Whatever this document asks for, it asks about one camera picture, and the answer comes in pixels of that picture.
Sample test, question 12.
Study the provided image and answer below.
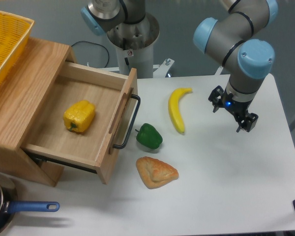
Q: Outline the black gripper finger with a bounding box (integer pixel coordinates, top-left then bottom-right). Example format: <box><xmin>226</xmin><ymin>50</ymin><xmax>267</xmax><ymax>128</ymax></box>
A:
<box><xmin>236</xmin><ymin>115</ymin><xmax>256</xmax><ymax>133</ymax></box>
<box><xmin>208</xmin><ymin>86</ymin><xmax>223</xmax><ymax>113</ymax></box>

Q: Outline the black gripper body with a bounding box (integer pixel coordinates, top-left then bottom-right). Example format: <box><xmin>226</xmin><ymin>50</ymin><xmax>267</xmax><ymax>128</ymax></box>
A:
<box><xmin>222</xmin><ymin>90</ymin><xmax>259</xmax><ymax>122</ymax></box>

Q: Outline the wooden top drawer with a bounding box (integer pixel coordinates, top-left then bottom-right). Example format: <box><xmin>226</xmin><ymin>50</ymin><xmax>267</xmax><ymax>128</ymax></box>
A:
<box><xmin>22</xmin><ymin>62</ymin><xmax>140</xmax><ymax>184</ymax></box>

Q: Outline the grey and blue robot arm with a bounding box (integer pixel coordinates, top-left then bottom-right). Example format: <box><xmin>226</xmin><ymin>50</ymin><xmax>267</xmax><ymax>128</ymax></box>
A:
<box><xmin>81</xmin><ymin>0</ymin><xmax>278</xmax><ymax>132</ymax></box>

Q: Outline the wooden drawer cabinet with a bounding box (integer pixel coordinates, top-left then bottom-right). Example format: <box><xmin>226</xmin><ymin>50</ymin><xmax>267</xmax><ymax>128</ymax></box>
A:
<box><xmin>0</xmin><ymin>37</ymin><xmax>76</xmax><ymax>187</ymax></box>

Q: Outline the yellow banana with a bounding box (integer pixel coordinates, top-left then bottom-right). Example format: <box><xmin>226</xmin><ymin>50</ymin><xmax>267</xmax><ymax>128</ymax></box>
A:
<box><xmin>168</xmin><ymin>88</ymin><xmax>192</xmax><ymax>134</ymax></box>

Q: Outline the green bell pepper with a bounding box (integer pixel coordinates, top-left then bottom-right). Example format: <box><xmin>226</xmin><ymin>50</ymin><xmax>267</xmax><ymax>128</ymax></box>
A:
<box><xmin>136</xmin><ymin>123</ymin><xmax>163</xmax><ymax>149</ymax></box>

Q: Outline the triangular pastry bread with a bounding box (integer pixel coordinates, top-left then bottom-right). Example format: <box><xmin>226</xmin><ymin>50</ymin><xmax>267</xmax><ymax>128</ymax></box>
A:
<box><xmin>136</xmin><ymin>156</ymin><xmax>179</xmax><ymax>189</ymax></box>

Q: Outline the yellow bell pepper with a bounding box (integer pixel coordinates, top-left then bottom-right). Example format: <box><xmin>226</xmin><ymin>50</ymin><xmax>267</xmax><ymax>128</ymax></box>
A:
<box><xmin>63</xmin><ymin>100</ymin><xmax>96</xmax><ymax>133</ymax></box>

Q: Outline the yellow plastic basket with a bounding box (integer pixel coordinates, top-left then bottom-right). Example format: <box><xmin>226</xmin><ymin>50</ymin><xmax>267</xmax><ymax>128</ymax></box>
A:
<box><xmin>0</xmin><ymin>11</ymin><xmax>35</xmax><ymax>85</ymax></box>

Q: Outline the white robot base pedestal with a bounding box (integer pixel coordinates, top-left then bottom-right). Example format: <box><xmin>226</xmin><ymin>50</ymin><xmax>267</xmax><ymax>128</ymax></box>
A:
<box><xmin>87</xmin><ymin>12</ymin><xmax>174</xmax><ymax>80</ymax></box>

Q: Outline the black cable on floor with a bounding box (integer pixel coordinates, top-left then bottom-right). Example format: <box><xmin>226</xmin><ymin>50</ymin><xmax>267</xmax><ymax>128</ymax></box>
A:
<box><xmin>70</xmin><ymin>40</ymin><xmax>110</xmax><ymax>68</ymax></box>

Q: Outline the black pan with blue handle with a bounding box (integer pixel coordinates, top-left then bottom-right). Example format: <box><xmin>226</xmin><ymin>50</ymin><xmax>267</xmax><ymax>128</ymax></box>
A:
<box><xmin>0</xmin><ymin>174</ymin><xmax>60</xmax><ymax>233</ymax></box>

